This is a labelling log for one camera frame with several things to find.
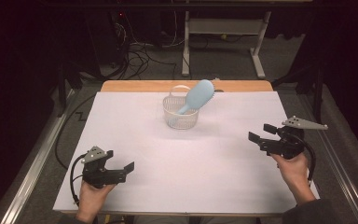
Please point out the white plastic basket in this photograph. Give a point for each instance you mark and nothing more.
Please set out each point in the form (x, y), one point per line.
(180, 123)

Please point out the person's right hand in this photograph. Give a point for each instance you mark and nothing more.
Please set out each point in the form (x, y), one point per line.
(293, 172)

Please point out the white metal desk frame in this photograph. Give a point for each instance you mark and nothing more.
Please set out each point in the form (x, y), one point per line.
(223, 26)

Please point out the person's left hand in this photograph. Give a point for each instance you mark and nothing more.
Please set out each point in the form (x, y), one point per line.
(91, 199)

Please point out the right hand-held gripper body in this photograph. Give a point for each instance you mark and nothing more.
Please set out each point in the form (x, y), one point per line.
(287, 144)

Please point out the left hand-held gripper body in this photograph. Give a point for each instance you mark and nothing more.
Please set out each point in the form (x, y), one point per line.
(101, 175)

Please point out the aluminium floor rail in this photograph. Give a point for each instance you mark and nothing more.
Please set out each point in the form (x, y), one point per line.
(345, 174)
(31, 174)

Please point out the black metal stand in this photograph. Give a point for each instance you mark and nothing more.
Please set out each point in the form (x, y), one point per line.
(65, 81)
(317, 93)

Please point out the light blue hairbrush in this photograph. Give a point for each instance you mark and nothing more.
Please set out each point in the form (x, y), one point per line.
(199, 95)

